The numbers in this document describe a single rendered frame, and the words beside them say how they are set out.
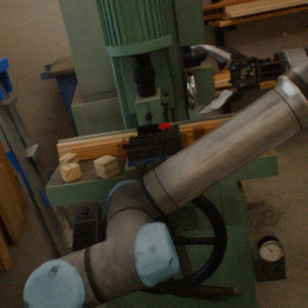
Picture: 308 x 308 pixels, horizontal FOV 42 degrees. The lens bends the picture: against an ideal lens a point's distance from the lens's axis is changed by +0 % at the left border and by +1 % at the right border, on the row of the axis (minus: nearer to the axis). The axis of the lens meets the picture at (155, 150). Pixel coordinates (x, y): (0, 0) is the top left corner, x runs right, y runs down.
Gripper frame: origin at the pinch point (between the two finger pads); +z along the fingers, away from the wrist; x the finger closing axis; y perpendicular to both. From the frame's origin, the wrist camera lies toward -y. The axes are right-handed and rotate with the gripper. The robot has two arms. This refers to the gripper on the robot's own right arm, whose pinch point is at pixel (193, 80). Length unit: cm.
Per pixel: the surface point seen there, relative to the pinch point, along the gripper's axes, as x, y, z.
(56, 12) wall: -46, -231, 87
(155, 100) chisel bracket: 4.8, -12.0, 10.1
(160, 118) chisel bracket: 9.8, -12.6, 9.6
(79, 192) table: 24.6, -3.0, 32.9
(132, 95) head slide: 3.9, -25.5, 17.6
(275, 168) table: 25.2, -3.1, -17.7
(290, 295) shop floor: 104, -62, -32
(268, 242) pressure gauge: 43.2, 1.0, -13.6
